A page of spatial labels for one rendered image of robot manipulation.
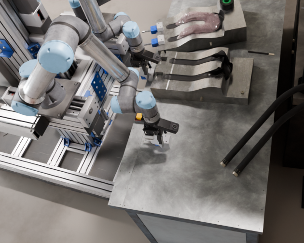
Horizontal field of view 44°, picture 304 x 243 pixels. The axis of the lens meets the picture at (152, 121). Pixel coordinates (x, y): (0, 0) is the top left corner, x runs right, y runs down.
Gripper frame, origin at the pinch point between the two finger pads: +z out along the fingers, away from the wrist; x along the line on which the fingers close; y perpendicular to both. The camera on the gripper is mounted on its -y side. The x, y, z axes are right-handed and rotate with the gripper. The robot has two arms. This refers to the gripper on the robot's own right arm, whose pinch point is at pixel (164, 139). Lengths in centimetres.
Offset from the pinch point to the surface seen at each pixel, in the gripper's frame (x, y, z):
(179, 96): -26.9, -2.3, 1.4
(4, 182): 4, 145, 85
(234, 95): -27.4, -30.7, -1.5
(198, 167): 10.7, -17.7, 4.5
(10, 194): 13, 135, 85
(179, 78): -35.2, -1.3, -3.4
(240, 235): 35, -39, 23
